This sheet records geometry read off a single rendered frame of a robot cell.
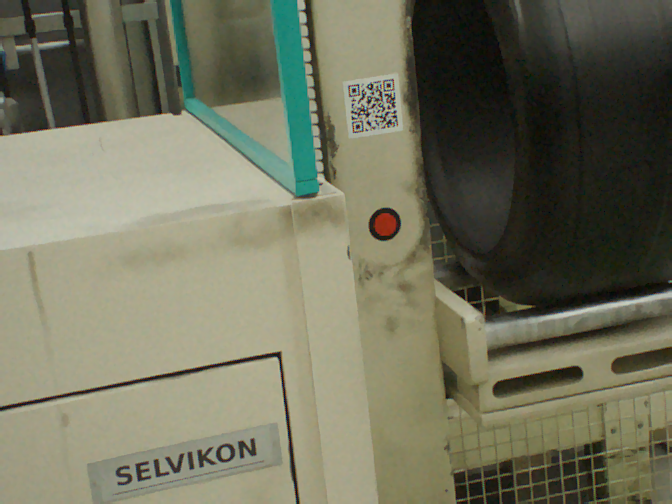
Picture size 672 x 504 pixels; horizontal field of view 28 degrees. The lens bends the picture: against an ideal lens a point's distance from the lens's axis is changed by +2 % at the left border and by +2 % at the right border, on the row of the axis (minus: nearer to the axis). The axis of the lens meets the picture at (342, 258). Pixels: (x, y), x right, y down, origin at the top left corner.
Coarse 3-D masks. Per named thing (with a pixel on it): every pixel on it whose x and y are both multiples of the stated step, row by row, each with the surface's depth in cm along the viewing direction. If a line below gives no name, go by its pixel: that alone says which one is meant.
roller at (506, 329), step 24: (648, 288) 182; (528, 312) 178; (552, 312) 178; (576, 312) 178; (600, 312) 179; (624, 312) 180; (648, 312) 181; (504, 336) 176; (528, 336) 177; (552, 336) 178
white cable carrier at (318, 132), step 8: (304, 16) 168; (304, 32) 168; (304, 40) 168; (304, 48) 168; (304, 56) 169; (312, 80) 170; (312, 96) 170; (312, 104) 170; (312, 120) 171; (312, 128) 171; (320, 128) 173; (320, 136) 173; (320, 152) 172; (320, 168) 173; (320, 176) 173
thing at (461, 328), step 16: (448, 304) 176; (464, 304) 175; (448, 320) 176; (464, 320) 170; (480, 320) 170; (448, 336) 178; (464, 336) 171; (480, 336) 171; (448, 352) 179; (464, 352) 172; (480, 352) 171; (464, 368) 173; (480, 368) 172
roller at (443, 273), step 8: (440, 264) 204; (448, 264) 204; (456, 264) 204; (440, 272) 202; (448, 272) 203; (456, 272) 203; (464, 272) 203; (440, 280) 202; (448, 280) 202; (456, 280) 203; (464, 280) 203; (472, 280) 204; (448, 288) 203; (456, 288) 204; (464, 288) 205
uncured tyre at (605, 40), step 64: (448, 0) 205; (512, 0) 162; (576, 0) 159; (640, 0) 160; (448, 64) 210; (512, 64) 163; (576, 64) 158; (640, 64) 159; (448, 128) 212; (512, 128) 214; (576, 128) 158; (640, 128) 160; (448, 192) 201; (512, 192) 169; (576, 192) 161; (640, 192) 163; (512, 256) 175; (576, 256) 168; (640, 256) 171
